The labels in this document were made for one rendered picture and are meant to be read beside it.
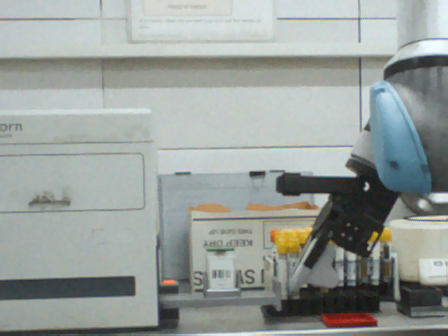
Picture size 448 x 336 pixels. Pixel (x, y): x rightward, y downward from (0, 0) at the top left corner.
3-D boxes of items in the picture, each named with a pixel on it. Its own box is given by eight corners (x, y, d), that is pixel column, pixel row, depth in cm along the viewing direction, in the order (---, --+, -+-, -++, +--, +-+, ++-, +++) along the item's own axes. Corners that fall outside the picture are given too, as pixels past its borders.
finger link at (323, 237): (313, 271, 130) (344, 214, 130) (303, 265, 129) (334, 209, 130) (308, 267, 134) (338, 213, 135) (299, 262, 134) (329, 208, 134)
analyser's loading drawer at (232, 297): (131, 315, 128) (130, 277, 128) (133, 308, 135) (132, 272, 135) (281, 310, 131) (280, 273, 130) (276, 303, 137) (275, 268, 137)
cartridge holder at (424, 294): (410, 317, 135) (410, 292, 135) (395, 308, 144) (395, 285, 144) (447, 316, 136) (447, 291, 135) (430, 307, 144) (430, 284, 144)
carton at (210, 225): (189, 300, 157) (187, 209, 156) (187, 280, 186) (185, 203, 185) (336, 295, 160) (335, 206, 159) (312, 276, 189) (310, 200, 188)
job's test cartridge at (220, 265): (207, 297, 130) (206, 252, 130) (206, 293, 135) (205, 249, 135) (236, 296, 131) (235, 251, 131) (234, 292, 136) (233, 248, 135)
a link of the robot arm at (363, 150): (368, 129, 130) (356, 131, 138) (352, 158, 130) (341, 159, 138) (414, 155, 131) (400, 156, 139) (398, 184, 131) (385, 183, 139)
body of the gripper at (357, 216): (366, 263, 131) (407, 187, 131) (312, 234, 130) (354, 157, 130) (355, 258, 139) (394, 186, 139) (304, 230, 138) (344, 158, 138)
